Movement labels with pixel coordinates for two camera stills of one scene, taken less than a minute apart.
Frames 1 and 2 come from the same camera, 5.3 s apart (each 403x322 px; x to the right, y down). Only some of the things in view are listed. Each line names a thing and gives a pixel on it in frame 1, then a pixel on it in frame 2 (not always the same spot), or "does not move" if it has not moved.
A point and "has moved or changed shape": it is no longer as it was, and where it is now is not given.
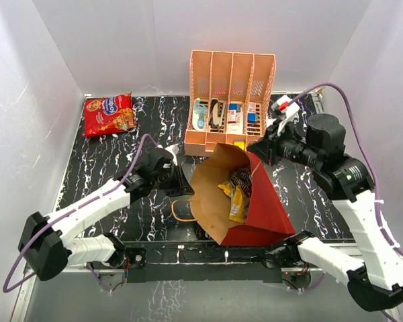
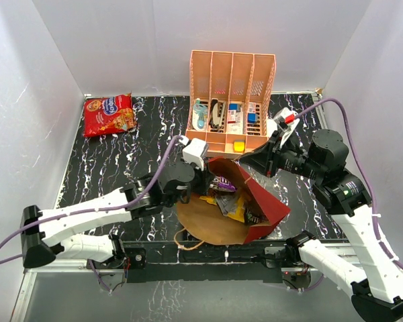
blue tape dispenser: x=200 y=115 does not move
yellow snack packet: x=239 y=204 has moved or changed shape
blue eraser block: x=252 y=118 does not move
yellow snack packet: x=228 y=188 → x=209 y=199
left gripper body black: x=167 y=182 → x=197 y=185
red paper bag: x=267 y=222 has moved or changed shape
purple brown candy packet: x=242 y=177 → x=221 y=183
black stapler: x=217 y=113 does not move
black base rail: x=151 y=261 does not move
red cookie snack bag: x=109 y=115 does not move
